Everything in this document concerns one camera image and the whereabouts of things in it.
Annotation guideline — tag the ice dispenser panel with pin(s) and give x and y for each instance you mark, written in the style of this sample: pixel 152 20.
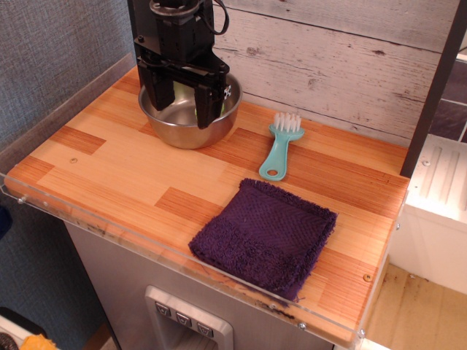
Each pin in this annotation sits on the ice dispenser panel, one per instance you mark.
pixel 178 324

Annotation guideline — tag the grey toy fridge cabinet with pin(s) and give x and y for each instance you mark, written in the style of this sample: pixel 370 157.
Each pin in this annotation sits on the grey toy fridge cabinet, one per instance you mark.
pixel 121 276

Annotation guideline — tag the yellow object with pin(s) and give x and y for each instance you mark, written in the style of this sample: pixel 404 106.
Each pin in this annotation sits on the yellow object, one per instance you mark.
pixel 37 342

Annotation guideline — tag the purple towel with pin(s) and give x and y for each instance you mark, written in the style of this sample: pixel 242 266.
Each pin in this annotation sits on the purple towel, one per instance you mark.
pixel 267 237

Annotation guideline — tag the dark vertical post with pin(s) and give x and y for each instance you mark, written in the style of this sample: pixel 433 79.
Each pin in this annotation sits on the dark vertical post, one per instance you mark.
pixel 134 33
pixel 440 79

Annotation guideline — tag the dark vertical post right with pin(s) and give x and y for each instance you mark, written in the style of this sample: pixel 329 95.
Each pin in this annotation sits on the dark vertical post right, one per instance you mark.
pixel 440 79

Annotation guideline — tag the white toy sink unit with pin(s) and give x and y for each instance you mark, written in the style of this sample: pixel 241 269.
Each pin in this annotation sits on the white toy sink unit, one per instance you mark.
pixel 430 235

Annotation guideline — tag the clear acrylic edge guard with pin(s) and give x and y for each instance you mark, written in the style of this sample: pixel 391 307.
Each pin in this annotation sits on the clear acrylic edge guard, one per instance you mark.
pixel 301 314

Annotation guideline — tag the dark vertical post left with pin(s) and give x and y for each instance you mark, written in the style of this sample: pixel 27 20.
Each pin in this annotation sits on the dark vertical post left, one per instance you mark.
pixel 134 33

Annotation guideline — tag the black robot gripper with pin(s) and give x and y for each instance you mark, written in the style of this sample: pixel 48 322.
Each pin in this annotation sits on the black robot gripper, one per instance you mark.
pixel 176 45

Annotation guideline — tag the metal pot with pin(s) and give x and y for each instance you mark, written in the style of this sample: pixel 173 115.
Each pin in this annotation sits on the metal pot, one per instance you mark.
pixel 177 125

